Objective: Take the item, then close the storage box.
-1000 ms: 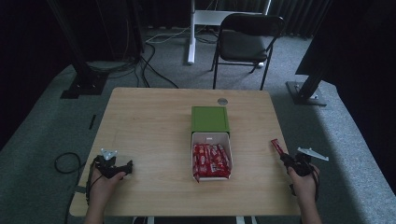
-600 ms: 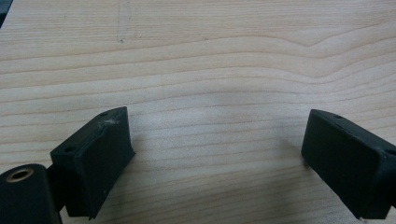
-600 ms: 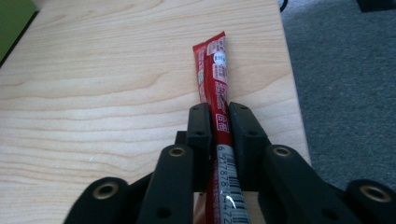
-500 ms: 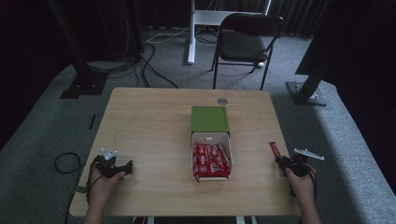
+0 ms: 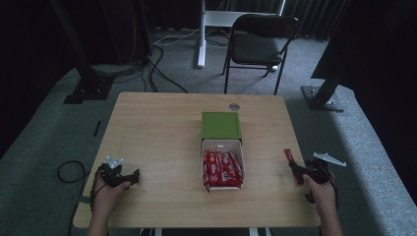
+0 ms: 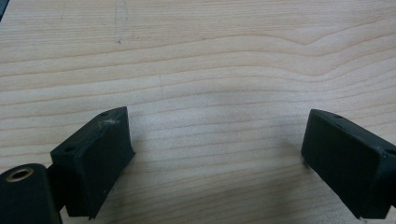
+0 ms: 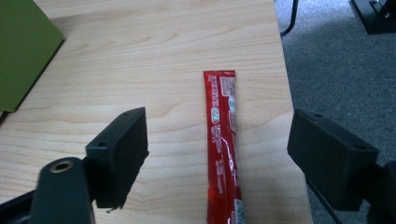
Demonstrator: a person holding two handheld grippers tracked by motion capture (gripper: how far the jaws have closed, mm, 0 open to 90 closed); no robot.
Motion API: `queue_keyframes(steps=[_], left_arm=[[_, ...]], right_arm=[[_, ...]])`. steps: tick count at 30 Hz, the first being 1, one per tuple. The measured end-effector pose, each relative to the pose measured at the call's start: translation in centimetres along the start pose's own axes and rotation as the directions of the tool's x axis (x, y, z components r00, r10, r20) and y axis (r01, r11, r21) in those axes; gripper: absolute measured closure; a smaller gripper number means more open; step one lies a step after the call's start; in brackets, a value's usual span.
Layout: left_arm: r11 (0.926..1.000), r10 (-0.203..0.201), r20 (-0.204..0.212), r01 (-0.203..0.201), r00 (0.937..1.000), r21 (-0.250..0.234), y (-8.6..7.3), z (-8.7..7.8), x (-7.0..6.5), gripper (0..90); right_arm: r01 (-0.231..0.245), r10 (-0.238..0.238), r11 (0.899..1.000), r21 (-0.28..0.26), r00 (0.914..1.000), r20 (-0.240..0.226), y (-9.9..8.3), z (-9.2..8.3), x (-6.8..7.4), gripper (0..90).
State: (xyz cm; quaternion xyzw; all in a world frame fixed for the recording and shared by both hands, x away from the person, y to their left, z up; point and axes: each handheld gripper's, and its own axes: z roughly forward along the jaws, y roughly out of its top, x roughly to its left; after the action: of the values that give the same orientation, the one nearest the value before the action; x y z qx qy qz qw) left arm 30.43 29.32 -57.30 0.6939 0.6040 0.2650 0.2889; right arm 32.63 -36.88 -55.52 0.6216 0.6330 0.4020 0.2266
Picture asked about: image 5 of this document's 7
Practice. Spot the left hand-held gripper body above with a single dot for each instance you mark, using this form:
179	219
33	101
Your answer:
114	177

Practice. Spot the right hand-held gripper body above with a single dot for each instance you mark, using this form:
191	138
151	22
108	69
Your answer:
319	172

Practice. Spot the single red snack bar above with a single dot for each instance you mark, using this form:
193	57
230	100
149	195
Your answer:
288	154

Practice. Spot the pile of red snack bars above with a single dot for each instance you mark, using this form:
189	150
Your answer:
221	170

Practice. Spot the white drawer tray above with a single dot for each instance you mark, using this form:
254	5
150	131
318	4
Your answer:
223	146

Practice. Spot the green box sleeve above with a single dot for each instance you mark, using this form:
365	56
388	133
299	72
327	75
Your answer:
220	124

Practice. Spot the person's left hand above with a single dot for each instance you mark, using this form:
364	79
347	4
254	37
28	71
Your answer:
106	198

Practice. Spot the person's right hand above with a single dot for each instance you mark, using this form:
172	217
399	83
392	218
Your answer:
321	195

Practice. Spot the white table leg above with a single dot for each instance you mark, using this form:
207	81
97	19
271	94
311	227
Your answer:
254	232
157	232

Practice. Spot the black metal stand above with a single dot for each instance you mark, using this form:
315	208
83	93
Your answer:
323	98
88	85

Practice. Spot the grey round table grommet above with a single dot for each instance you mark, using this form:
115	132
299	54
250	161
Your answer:
234	106

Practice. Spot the black folding chair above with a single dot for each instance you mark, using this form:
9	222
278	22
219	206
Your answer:
255	46

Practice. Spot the white desk frame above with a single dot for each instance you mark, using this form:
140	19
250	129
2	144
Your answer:
202	39

